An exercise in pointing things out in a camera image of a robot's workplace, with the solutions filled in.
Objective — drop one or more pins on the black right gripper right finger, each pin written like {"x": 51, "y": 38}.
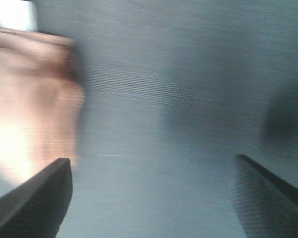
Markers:
{"x": 265, "y": 204}

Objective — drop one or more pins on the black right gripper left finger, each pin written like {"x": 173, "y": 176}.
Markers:
{"x": 36, "y": 208}

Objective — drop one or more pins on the brown towel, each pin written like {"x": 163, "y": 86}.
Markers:
{"x": 40, "y": 97}

